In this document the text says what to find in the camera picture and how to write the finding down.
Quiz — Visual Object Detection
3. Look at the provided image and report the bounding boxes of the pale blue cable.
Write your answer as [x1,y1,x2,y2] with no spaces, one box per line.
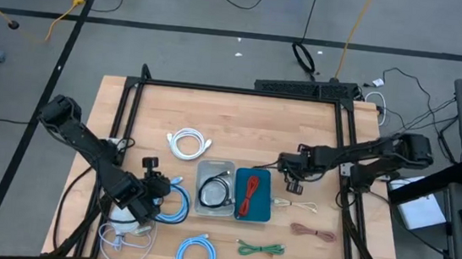
[173,230,220,259]

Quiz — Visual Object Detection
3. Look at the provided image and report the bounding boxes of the white round charger with cable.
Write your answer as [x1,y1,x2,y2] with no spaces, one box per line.
[94,213,159,259]

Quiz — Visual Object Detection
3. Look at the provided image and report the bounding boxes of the white looped cable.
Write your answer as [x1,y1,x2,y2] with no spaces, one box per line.
[360,90,389,128]

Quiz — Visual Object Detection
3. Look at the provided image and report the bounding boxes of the white dome device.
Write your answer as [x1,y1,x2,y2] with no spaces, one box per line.
[108,205,142,236]

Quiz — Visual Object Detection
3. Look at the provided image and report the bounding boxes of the bright blue cable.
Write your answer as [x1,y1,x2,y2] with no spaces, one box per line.
[152,174,194,228]

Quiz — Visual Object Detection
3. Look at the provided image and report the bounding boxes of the white flat box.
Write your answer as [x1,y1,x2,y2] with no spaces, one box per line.
[382,173,451,234]

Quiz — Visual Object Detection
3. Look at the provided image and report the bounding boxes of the clear plastic disc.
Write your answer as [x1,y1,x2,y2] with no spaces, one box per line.
[130,221,155,240]

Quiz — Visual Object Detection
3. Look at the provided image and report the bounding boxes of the beige cable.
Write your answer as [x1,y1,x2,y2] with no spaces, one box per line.
[272,196,319,214]

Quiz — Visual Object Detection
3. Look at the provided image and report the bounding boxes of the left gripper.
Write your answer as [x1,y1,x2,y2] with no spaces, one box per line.
[130,157,175,226]

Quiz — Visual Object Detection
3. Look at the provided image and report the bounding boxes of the silver mounting bracket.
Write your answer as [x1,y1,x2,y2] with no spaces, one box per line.
[339,162,356,177]

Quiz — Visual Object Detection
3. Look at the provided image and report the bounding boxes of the teal plastic bin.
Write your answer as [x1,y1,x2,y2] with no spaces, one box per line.
[230,166,277,224]

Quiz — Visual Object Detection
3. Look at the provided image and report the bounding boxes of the pink cable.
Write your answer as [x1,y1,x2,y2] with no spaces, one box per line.
[288,222,338,244]

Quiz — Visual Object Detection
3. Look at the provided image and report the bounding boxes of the black hanging cable with coil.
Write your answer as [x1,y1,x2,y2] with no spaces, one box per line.
[289,0,324,81]

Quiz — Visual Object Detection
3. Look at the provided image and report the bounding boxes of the red cable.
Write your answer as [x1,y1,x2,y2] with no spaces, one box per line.
[237,174,261,220]

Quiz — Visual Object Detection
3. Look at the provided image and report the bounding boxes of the yellow floor cable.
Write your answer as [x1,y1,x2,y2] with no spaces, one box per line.
[0,0,86,47]

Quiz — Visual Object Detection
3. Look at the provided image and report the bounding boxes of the grey plastic bin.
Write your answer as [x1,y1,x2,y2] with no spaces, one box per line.
[191,157,240,220]

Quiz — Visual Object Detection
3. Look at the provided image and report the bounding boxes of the black metal rig frame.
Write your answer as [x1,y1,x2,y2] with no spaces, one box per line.
[47,56,421,259]

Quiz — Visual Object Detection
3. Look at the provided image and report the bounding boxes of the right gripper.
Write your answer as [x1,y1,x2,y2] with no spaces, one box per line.
[250,139,320,197]

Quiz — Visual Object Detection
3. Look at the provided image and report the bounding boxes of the black perforated long box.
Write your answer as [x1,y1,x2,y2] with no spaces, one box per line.
[253,74,360,102]

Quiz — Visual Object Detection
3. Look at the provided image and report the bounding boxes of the yellow hanging cord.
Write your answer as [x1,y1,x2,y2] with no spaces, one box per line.
[333,0,375,85]

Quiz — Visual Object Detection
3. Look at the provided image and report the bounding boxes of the green cable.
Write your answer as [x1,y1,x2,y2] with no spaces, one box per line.
[234,239,287,259]

